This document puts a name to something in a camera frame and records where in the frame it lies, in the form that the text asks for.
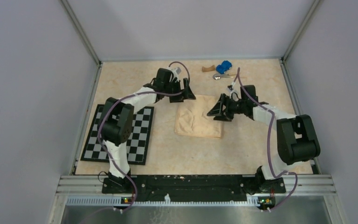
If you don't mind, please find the orange cloth napkin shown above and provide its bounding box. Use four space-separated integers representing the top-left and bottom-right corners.
174 95 223 138

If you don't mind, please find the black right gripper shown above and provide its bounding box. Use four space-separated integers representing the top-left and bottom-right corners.
207 94 247 122

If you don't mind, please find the aluminium front frame rail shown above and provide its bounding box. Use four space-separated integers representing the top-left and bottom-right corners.
48 174 348 224

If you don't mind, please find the black white checkerboard mat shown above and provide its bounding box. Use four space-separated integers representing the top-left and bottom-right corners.
80 104 154 165

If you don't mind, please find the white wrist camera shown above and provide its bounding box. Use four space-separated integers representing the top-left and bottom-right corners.
227 85 236 96
168 67 181 78

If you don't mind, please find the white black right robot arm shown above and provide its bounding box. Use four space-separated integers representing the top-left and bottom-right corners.
207 85 321 193

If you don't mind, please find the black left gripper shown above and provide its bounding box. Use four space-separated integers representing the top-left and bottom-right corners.
164 78 196 103

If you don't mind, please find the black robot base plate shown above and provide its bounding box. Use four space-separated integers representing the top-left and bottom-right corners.
102 175 287 203

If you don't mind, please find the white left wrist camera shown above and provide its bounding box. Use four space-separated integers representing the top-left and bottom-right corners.
168 67 181 78

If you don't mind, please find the small brown wooden piece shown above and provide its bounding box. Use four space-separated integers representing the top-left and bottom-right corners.
201 65 216 72

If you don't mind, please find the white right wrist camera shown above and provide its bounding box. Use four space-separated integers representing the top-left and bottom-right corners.
227 85 236 96

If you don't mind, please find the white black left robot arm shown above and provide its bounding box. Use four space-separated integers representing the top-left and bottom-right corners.
97 67 196 193

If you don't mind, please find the silver metal spoon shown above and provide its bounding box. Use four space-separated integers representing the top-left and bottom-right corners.
212 73 236 80

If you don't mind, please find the blue toy car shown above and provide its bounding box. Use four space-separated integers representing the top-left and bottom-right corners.
215 60 232 74

